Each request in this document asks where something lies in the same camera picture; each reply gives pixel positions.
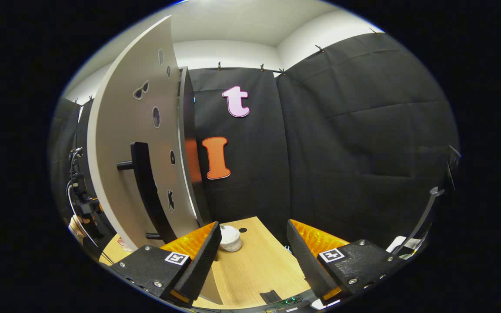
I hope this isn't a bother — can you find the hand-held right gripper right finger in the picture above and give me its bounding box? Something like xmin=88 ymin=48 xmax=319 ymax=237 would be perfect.
xmin=286 ymin=219 xmax=407 ymax=306

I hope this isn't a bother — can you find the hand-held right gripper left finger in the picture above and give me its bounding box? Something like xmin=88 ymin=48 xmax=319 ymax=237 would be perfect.
xmin=110 ymin=221 xmax=223 ymax=308

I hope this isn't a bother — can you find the black door handle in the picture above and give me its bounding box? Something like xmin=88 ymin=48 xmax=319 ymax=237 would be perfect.
xmin=117 ymin=142 xmax=177 ymax=245

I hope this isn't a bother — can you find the beige cabinet door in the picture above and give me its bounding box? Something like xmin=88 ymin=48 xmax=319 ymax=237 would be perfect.
xmin=86 ymin=15 xmax=201 ymax=250

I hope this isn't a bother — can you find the black electronics box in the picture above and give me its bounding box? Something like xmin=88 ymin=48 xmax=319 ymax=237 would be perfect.
xmin=272 ymin=295 xmax=312 ymax=310

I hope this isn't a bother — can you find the white paper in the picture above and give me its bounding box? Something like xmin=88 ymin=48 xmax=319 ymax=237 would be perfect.
xmin=386 ymin=235 xmax=407 ymax=254

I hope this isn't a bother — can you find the black backdrop cloth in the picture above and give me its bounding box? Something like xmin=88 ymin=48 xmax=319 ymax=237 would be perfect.
xmin=50 ymin=31 xmax=460 ymax=257

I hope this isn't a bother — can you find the black flat bracket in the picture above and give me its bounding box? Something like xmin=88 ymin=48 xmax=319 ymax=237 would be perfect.
xmin=259 ymin=290 xmax=282 ymax=304

